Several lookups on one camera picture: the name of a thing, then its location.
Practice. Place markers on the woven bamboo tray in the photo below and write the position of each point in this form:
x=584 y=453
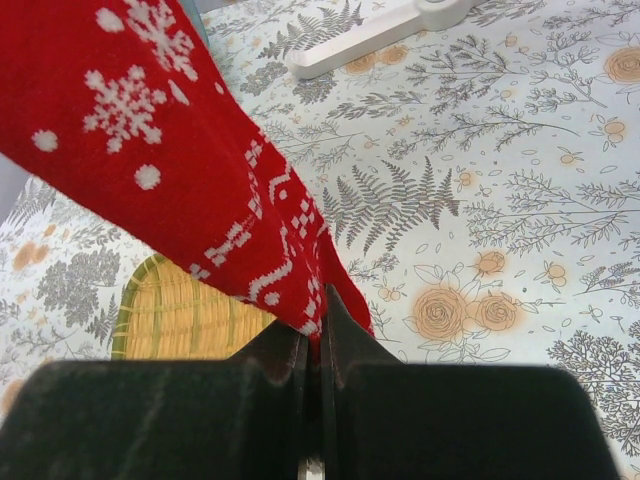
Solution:
x=165 y=314

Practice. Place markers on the white drying rack stand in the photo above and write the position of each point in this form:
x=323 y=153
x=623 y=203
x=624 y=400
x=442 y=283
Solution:
x=375 y=34

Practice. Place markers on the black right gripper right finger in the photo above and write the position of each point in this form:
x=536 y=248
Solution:
x=385 y=419

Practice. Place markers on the teal transparent plastic basin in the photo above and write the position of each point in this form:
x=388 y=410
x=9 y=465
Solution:
x=192 y=12

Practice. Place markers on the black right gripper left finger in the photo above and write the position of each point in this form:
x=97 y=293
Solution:
x=238 y=418

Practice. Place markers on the red sock with white pattern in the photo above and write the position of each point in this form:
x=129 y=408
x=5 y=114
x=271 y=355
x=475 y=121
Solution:
x=120 y=106

